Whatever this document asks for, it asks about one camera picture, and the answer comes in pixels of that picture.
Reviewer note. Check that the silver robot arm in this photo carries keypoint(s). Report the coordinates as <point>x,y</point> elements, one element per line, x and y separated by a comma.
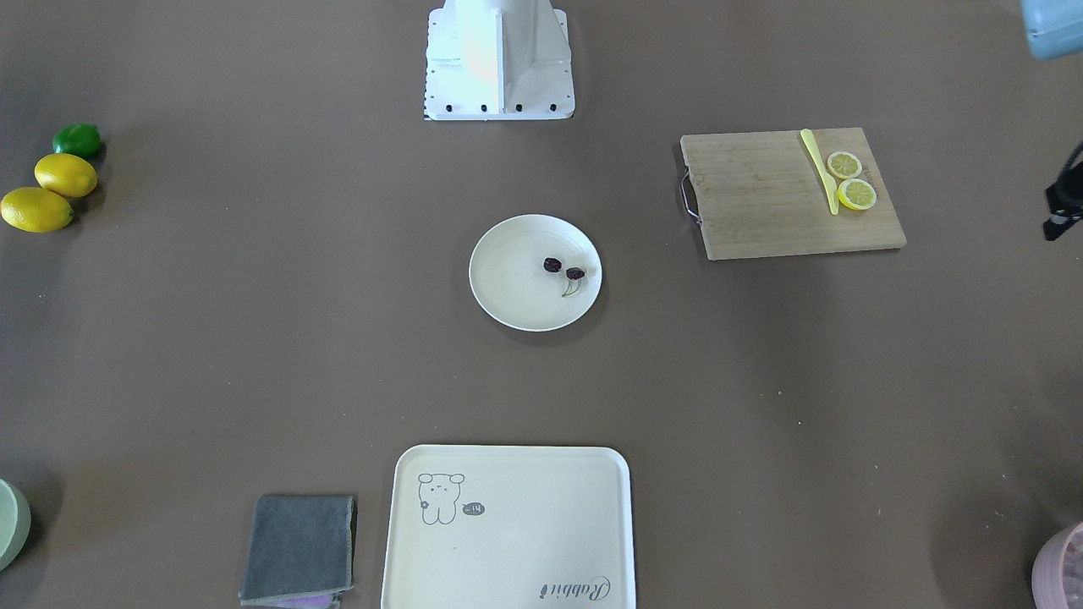
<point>1053,29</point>

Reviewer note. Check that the green lime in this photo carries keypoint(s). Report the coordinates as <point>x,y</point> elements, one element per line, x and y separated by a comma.
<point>78,139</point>

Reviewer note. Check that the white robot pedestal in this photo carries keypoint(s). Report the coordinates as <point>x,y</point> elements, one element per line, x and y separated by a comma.
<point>498,60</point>

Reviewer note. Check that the dark red cherry pair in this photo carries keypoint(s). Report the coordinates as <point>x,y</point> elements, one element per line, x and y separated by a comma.
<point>574,275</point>

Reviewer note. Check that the cream round plate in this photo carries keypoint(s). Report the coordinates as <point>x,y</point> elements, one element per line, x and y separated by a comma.
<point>506,276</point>

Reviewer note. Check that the wooden cutting board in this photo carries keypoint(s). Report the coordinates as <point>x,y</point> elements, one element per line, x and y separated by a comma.
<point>758,195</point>

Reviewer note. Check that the yellow plastic knife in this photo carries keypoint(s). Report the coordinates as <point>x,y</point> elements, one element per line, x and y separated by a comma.
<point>828,182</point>

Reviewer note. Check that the mint green bowl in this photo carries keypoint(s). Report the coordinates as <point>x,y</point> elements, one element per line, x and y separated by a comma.
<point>15,522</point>

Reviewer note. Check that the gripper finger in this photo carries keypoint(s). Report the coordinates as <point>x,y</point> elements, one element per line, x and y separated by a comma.
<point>1065,209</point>

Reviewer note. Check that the cream rectangular tray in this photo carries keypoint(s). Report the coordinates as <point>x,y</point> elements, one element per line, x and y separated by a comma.
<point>510,527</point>

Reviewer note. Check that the pink bowl with ice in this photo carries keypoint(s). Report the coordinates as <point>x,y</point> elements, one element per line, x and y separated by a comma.
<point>1056,577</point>

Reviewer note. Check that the yellow lemon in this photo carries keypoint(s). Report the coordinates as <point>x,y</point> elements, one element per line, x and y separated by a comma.
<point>67,175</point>
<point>36,210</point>

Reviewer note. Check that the grey folded cloth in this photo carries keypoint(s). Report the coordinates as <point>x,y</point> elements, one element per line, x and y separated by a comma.
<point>300,552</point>

